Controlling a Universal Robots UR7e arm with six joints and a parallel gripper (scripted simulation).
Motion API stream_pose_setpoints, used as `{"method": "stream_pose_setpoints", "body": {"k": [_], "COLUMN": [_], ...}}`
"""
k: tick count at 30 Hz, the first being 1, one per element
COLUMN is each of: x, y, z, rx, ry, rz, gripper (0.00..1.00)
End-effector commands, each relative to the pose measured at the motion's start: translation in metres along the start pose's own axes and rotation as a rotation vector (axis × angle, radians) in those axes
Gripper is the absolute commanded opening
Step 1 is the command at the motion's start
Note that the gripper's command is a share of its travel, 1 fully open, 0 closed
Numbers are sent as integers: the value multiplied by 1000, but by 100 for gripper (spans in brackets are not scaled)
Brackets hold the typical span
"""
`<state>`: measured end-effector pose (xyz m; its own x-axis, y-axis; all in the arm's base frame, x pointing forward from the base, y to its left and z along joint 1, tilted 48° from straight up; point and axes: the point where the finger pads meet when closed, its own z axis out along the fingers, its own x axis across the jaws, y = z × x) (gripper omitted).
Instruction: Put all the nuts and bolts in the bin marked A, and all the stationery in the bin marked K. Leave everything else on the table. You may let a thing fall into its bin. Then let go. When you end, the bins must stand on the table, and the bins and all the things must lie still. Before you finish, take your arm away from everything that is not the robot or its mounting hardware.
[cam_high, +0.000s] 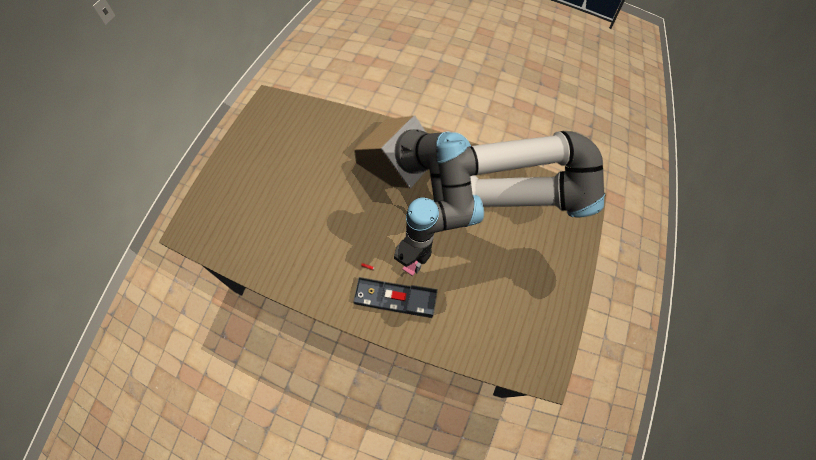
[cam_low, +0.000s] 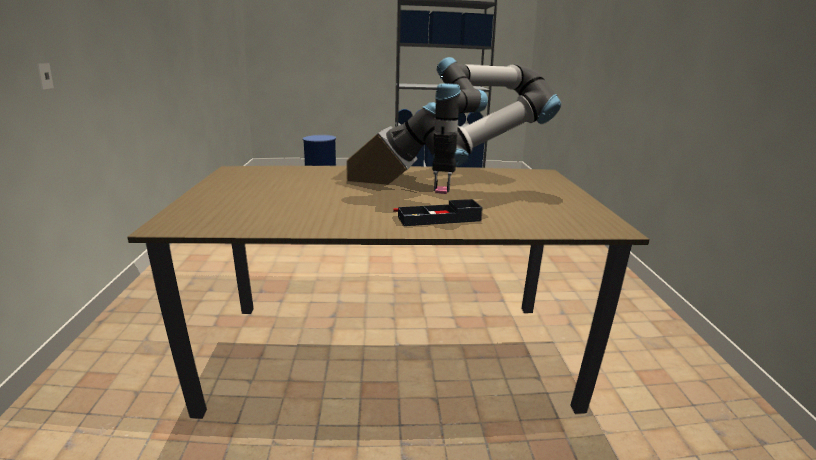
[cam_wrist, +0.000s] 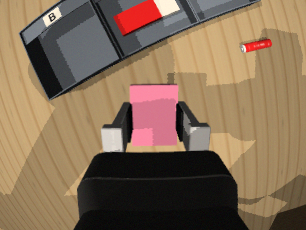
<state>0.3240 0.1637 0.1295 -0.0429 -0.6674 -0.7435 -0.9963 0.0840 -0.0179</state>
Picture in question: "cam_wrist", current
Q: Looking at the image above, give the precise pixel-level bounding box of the black rack of bins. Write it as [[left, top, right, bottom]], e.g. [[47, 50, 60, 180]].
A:
[[18, 0, 261, 101]]

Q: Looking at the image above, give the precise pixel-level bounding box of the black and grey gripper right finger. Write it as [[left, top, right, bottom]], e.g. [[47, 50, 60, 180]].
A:
[[176, 101, 211, 151]]

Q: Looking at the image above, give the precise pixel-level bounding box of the red and white eraser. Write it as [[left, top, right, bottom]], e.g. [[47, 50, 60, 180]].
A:
[[113, 0, 179, 37]]

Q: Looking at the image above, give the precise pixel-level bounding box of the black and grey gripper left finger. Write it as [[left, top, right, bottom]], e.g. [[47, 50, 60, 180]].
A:
[[101, 102, 133, 152]]

